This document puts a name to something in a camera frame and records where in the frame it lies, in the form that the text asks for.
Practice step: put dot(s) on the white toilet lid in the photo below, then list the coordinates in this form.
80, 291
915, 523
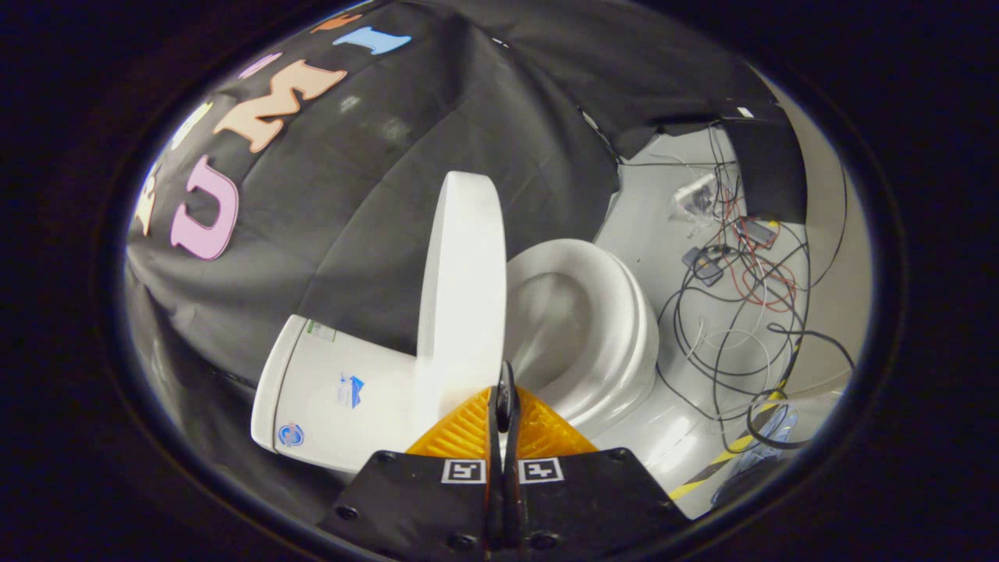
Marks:
464, 281

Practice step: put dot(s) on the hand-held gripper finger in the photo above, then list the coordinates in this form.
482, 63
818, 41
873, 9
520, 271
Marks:
493, 499
513, 499

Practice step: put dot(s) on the small clear plastic bag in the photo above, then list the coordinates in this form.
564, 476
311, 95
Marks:
695, 199

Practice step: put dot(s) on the black backdrop cloth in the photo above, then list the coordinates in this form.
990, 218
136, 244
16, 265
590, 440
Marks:
390, 203

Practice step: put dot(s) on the small grey device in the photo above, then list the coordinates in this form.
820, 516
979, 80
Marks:
702, 264

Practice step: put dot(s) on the yellow black striped tape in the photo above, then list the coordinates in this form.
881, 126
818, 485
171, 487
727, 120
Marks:
730, 451

